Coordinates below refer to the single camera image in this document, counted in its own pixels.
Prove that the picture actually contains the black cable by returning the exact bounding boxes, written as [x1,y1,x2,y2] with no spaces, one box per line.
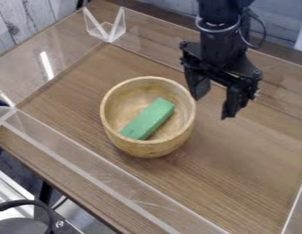
[0,199,52,234]

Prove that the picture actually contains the black metal bracket with screw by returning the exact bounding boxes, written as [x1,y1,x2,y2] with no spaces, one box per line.
[34,207,84,234]

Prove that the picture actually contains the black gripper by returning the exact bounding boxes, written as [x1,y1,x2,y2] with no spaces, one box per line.
[180,28,263,120]

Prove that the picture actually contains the brown wooden bowl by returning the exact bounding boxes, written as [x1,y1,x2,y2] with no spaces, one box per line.
[100,76,196,158]

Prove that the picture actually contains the clear acrylic tray walls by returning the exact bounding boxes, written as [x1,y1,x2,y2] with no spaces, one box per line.
[0,2,302,234]

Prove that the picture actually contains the green rectangular block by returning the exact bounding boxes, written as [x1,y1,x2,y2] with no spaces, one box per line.
[120,98,176,140]

